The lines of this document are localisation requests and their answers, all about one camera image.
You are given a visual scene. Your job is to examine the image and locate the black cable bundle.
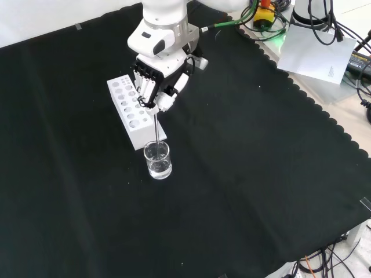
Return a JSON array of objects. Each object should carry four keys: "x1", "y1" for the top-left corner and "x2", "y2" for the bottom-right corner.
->
[{"x1": 307, "y1": 0, "x2": 371, "y2": 46}]

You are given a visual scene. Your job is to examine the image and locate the black bench cloth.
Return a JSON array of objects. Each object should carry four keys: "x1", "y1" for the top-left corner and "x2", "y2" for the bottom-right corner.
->
[{"x1": 0, "y1": 2, "x2": 371, "y2": 278}]

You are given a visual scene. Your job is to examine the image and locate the small clear glass beaker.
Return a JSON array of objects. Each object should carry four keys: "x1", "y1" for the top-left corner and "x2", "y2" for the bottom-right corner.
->
[{"x1": 143, "y1": 140, "x2": 173, "y2": 180}]

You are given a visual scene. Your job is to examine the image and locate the yellow stop button box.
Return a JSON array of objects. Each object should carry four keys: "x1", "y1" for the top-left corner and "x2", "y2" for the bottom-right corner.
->
[{"x1": 253, "y1": 0, "x2": 275, "y2": 30}]

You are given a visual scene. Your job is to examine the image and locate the green cable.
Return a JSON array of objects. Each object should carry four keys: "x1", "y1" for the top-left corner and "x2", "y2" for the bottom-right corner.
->
[{"x1": 199, "y1": 0, "x2": 290, "y2": 41}]

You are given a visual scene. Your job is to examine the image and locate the white test tube rack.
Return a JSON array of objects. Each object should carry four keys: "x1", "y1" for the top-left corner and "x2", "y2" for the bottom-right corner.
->
[{"x1": 106, "y1": 74, "x2": 168, "y2": 151}]

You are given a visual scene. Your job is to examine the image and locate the orange cable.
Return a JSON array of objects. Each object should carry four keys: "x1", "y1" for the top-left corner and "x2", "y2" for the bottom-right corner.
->
[{"x1": 304, "y1": 255, "x2": 317, "y2": 275}]

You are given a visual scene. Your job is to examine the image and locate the black power adapter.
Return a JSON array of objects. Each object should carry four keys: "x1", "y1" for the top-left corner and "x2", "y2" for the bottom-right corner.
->
[{"x1": 344, "y1": 49, "x2": 371, "y2": 82}]

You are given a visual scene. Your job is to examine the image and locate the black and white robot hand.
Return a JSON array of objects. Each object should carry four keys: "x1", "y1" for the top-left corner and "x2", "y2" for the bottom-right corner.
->
[{"x1": 132, "y1": 43, "x2": 209, "y2": 113}]

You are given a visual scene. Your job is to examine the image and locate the pale white board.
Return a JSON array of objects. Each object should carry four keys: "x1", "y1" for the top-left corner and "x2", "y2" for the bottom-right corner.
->
[{"x1": 277, "y1": 24, "x2": 358, "y2": 85}]

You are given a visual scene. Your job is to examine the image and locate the clear glass rod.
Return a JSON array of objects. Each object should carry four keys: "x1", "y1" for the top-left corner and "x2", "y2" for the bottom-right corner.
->
[{"x1": 154, "y1": 112, "x2": 161, "y2": 159}]

